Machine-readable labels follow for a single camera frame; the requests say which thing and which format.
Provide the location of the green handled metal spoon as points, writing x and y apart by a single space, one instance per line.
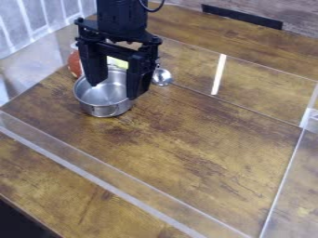
162 77

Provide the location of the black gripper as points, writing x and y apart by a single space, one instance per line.
118 34

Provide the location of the black bar on table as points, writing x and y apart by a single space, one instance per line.
236 15

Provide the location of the red white toy mushroom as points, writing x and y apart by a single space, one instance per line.
74 64

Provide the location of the silver metal pot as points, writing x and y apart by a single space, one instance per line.
106 99

